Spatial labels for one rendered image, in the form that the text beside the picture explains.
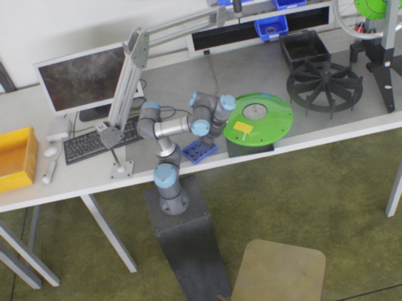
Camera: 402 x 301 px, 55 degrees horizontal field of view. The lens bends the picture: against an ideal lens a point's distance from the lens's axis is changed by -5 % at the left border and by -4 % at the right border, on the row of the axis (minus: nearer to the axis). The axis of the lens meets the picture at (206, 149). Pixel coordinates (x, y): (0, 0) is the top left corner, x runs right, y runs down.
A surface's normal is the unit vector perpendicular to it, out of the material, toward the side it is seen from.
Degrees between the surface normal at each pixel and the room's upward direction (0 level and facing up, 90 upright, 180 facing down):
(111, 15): 90
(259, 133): 22
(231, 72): 0
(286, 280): 0
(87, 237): 0
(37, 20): 90
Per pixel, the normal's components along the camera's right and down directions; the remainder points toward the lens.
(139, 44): 0.60, 0.52
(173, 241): 0.29, 0.67
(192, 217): -0.15, -0.67
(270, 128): 0.02, -0.42
